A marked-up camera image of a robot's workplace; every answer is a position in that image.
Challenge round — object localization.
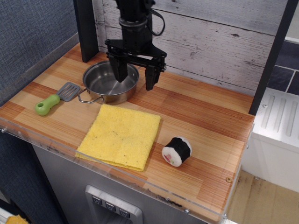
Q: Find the green handled grey spatula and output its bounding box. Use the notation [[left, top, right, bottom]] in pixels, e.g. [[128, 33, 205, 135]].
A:
[[35, 82, 80, 116]]

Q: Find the silver dispenser button panel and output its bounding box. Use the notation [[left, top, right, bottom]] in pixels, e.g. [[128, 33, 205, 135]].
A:
[[85, 185, 143, 224]]

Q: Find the yellow object at corner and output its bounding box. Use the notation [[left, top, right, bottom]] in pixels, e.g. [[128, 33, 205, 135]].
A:
[[5, 215, 29, 224]]

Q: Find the black left frame post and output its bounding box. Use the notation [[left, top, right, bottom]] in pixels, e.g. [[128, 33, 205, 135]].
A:
[[73, 0, 99, 63]]

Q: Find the white ridged cabinet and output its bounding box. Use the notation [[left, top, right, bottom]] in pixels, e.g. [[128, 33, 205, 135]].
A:
[[242, 88, 299, 192]]

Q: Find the black right frame post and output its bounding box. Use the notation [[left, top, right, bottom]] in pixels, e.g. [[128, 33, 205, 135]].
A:
[[249, 0, 299, 115]]

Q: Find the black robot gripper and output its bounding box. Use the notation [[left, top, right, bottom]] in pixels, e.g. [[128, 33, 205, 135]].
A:
[[105, 20, 167, 91]]

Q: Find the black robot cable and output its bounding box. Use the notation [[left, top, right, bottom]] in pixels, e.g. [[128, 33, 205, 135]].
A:
[[147, 8, 166, 37]]

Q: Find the plush sushi roll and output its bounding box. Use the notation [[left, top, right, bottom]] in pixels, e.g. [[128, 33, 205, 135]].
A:
[[162, 136, 192, 167]]

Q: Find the black frame post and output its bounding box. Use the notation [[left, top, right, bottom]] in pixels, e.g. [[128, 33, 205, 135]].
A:
[[73, 0, 99, 63], [249, 0, 299, 115]]

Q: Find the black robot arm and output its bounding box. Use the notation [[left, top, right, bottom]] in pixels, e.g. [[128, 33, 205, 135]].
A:
[[105, 0, 167, 91]]

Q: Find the yellow folded cloth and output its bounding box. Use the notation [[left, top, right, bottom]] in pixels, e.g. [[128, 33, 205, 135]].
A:
[[76, 105, 161, 172]]

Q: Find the stainless steel pot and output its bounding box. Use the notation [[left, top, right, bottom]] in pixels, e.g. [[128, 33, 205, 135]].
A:
[[78, 61, 139, 105]]

